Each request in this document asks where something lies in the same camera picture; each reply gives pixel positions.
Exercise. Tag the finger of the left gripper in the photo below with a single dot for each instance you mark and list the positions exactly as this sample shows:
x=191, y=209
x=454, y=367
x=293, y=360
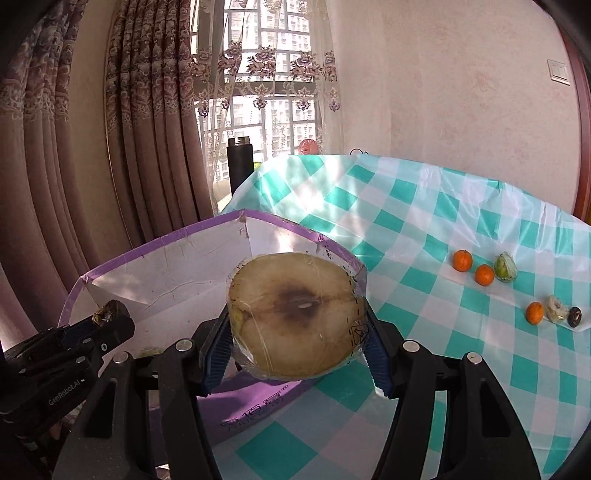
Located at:
x=107, y=328

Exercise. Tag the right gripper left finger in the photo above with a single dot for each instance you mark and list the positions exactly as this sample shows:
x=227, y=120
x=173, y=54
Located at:
x=144, y=412

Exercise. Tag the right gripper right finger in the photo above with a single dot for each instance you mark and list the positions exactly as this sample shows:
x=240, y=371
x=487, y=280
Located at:
x=452, y=414

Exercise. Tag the orange tangerine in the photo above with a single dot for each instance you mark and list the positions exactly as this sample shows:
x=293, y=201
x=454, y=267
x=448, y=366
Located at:
x=485, y=275
x=462, y=261
x=535, y=313

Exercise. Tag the pale small fruit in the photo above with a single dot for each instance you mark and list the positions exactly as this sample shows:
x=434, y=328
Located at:
x=556, y=311

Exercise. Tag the green fruit half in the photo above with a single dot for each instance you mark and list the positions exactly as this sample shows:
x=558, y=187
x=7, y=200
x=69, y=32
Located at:
x=505, y=268

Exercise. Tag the brown cut fruit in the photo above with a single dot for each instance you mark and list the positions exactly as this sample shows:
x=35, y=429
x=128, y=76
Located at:
x=294, y=316

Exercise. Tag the white box purple rim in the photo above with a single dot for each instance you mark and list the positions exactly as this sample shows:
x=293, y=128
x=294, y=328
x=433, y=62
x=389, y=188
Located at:
x=172, y=284

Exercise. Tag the brown pleated curtain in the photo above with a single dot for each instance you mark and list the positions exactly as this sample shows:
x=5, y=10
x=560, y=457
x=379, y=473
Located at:
x=100, y=149

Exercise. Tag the teal checkered tablecloth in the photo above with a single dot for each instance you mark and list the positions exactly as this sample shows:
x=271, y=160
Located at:
x=404, y=220

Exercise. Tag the black thermos bottle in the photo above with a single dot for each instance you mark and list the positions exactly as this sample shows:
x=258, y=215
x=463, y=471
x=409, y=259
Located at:
x=240, y=161

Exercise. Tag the pink small fan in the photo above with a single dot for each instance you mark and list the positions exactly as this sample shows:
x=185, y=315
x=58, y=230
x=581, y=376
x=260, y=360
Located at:
x=308, y=146

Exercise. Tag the floral lace sheer curtain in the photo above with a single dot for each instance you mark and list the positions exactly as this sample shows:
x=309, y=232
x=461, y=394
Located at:
x=266, y=70

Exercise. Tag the red wooden door frame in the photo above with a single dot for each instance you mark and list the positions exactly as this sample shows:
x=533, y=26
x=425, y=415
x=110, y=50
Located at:
x=581, y=207

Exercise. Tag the white wall switch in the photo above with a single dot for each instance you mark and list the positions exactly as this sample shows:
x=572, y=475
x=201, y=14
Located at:
x=558, y=72

